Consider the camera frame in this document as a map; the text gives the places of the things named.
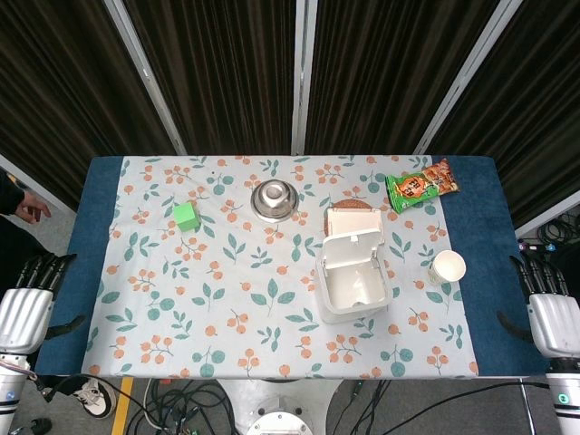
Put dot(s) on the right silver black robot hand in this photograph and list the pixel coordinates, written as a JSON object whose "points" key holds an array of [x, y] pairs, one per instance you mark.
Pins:
{"points": [[555, 321]]}

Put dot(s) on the bystander bare hand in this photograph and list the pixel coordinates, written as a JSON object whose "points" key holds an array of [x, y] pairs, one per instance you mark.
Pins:
{"points": [[31, 206]]}

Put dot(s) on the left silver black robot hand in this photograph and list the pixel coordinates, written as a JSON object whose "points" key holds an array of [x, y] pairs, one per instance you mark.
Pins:
{"points": [[22, 317]]}

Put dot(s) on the white paper cup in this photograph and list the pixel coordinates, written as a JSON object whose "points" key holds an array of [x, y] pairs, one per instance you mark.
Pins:
{"points": [[446, 268]]}

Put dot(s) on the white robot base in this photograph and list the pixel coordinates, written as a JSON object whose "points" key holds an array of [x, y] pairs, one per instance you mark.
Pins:
{"points": [[278, 408]]}

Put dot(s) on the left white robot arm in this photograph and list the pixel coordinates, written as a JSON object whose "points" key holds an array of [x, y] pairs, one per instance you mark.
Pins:
{"points": [[11, 389]]}

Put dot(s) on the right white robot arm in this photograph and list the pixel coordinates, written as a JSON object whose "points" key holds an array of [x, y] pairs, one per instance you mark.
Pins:
{"points": [[564, 399]]}

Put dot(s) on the white plastic bin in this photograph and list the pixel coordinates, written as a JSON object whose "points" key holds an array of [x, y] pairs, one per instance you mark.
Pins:
{"points": [[353, 281]]}

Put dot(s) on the floral print tablecloth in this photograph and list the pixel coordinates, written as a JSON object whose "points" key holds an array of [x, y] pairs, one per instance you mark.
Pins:
{"points": [[235, 294]]}

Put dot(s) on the bystander dark clothing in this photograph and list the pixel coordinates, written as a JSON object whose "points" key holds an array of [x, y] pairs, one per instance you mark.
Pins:
{"points": [[18, 240]]}

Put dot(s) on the black power strip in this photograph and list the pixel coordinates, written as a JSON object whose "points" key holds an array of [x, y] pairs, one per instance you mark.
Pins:
{"points": [[537, 247]]}

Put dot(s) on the blue table cover cloth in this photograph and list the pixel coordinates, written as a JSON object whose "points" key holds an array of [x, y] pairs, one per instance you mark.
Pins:
{"points": [[485, 254]]}

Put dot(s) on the white black sneaker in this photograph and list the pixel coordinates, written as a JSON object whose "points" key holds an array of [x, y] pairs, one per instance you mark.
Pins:
{"points": [[95, 399]]}

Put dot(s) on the black shoe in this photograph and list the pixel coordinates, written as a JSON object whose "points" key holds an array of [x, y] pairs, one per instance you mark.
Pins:
{"points": [[31, 427]]}

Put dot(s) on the dark pleated curtain panel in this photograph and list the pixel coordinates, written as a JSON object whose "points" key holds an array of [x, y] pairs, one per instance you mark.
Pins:
{"points": [[534, 113], [226, 77], [59, 90], [385, 77]]}

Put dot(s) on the green cube block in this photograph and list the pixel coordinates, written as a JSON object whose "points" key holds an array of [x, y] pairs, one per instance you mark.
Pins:
{"points": [[186, 216]]}

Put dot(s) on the green orange snack bag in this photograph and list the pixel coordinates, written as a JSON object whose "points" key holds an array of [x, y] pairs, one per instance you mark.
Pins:
{"points": [[419, 185]]}

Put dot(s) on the round brown woven coaster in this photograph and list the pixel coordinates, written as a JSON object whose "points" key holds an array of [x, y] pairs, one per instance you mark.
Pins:
{"points": [[351, 205]]}

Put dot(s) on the upturned stainless steel bowl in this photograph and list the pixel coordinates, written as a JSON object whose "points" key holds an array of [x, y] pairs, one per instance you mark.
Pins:
{"points": [[274, 199]]}

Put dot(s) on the silver partition frame post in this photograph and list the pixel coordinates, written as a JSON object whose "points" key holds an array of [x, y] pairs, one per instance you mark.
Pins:
{"points": [[469, 77], [36, 183], [145, 74], [302, 77], [550, 210]]}

